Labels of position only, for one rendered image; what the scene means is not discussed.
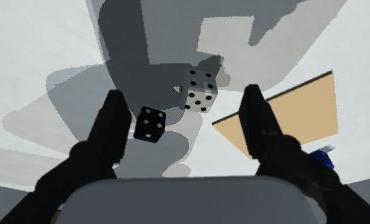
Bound tan flat mat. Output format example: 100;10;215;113
212;71;338;160

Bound blue die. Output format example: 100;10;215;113
310;150;334;169

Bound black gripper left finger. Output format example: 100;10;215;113
0;89;132;224

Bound grey die with black pips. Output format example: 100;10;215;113
179;68;218;113

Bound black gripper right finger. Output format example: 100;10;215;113
238;84;370;224

